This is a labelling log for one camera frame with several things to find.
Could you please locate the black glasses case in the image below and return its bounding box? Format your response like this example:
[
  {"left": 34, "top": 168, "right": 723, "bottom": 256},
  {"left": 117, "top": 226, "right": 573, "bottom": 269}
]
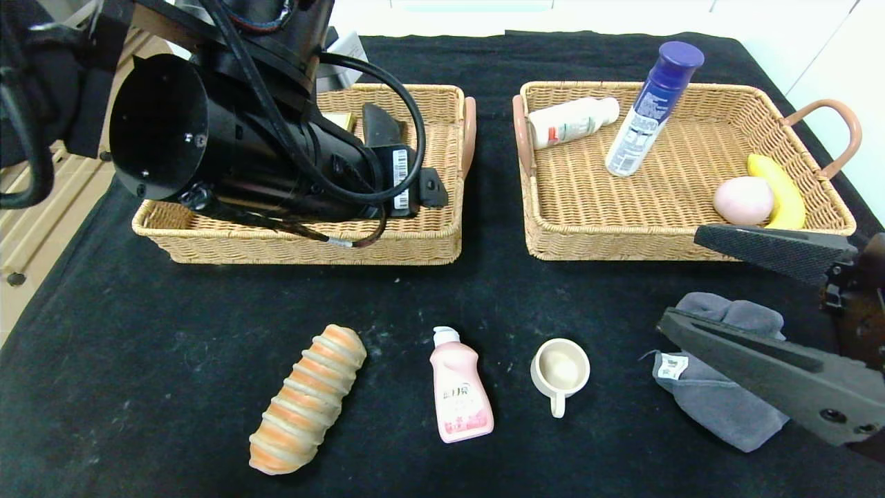
[{"left": 362, "top": 102, "right": 410, "bottom": 149}]

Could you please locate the pink detergent bottle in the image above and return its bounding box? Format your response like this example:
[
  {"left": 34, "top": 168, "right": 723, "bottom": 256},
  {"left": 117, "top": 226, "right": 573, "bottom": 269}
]
[{"left": 429, "top": 326, "right": 495, "bottom": 444}]

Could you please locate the white counter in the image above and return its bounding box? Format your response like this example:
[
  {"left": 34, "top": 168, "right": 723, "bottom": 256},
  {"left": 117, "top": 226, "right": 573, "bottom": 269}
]
[{"left": 325, "top": 0, "right": 747, "bottom": 39}]

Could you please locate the pink peach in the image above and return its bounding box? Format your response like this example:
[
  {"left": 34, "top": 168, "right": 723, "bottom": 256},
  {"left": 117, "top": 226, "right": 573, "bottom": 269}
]
[{"left": 712, "top": 177, "right": 774, "bottom": 228}]

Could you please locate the white plastic bottle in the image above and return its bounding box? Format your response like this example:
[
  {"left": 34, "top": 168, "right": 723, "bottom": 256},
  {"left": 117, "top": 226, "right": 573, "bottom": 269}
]
[{"left": 528, "top": 98, "right": 620, "bottom": 151}]

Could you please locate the striped orange bread roll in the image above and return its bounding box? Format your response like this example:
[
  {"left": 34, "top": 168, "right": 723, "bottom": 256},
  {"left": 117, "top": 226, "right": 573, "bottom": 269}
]
[{"left": 249, "top": 324, "right": 368, "bottom": 477}]

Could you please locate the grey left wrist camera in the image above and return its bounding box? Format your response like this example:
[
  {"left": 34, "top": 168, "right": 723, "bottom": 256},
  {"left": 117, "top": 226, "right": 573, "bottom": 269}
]
[{"left": 322, "top": 30, "right": 369, "bottom": 70}]

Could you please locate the grey towel with tag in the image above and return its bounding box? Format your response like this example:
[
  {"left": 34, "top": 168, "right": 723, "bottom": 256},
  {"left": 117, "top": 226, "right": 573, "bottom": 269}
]
[{"left": 651, "top": 292, "right": 792, "bottom": 454}]

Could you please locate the yellow banana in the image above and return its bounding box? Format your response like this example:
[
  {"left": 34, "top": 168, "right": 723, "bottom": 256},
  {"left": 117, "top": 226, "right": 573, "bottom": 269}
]
[{"left": 745, "top": 154, "right": 806, "bottom": 230}]

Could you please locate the spray can with blue cap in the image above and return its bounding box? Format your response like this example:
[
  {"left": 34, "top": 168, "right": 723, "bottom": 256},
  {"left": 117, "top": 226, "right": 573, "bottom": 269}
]
[{"left": 605, "top": 40, "right": 706, "bottom": 178}]

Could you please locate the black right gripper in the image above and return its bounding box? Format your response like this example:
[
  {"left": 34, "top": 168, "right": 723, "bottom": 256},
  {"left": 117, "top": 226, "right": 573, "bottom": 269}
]
[{"left": 655, "top": 223, "right": 885, "bottom": 463}]

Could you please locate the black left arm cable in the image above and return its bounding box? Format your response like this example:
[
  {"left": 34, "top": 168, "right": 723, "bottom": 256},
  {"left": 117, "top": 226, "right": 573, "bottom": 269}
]
[{"left": 197, "top": 0, "right": 427, "bottom": 250}]

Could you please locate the cream ceramic mug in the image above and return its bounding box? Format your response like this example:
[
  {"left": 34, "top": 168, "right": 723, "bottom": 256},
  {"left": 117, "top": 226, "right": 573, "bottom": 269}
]
[{"left": 530, "top": 338, "right": 590, "bottom": 419}]

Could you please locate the wicker basket with pink handles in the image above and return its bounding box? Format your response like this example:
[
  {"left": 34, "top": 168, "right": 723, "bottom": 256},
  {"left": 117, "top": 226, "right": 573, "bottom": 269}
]
[
  {"left": 131, "top": 84, "right": 478, "bottom": 266},
  {"left": 512, "top": 82, "right": 862, "bottom": 264}
]

